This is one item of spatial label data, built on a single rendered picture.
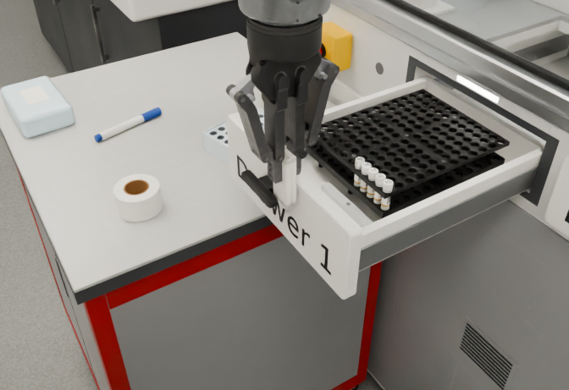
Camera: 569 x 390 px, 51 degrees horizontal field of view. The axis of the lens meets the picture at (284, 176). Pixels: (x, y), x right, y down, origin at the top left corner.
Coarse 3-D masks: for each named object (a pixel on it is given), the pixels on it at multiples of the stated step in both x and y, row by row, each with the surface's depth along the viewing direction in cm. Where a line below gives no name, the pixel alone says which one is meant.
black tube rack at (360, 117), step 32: (416, 96) 93; (320, 128) 86; (352, 128) 86; (384, 128) 86; (416, 128) 91; (448, 128) 86; (480, 128) 86; (320, 160) 85; (384, 160) 79; (416, 160) 80; (448, 160) 79; (480, 160) 84; (352, 192) 80; (416, 192) 79
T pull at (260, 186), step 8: (248, 176) 75; (256, 176) 75; (264, 176) 75; (248, 184) 75; (256, 184) 73; (264, 184) 74; (272, 184) 73; (256, 192) 73; (264, 192) 72; (272, 192) 73; (264, 200) 72; (272, 200) 71
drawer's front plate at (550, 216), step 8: (568, 160) 76; (568, 168) 76; (560, 176) 77; (568, 176) 76; (560, 184) 78; (568, 184) 77; (560, 192) 78; (568, 192) 77; (552, 200) 80; (560, 200) 79; (568, 200) 78; (552, 208) 80; (560, 208) 79; (568, 208) 78; (544, 216) 82; (552, 216) 81; (560, 216) 80; (552, 224) 81; (560, 224) 80; (568, 224) 79; (568, 232) 79
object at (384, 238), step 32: (384, 96) 95; (448, 96) 95; (512, 128) 87; (512, 160) 80; (448, 192) 75; (480, 192) 78; (512, 192) 82; (384, 224) 70; (416, 224) 73; (448, 224) 77; (384, 256) 73
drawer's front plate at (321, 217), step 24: (240, 120) 82; (240, 144) 82; (240, 168) 85; (264, 168) 78; (312, 192) 70; (288, 216) 76; (312, 216) 70; (336, 216) 66; (312, 240) 72; (336, 240) 67; (360, 240) 66; (312, 264) 75; (336, 264) 69; (336, 288) 71
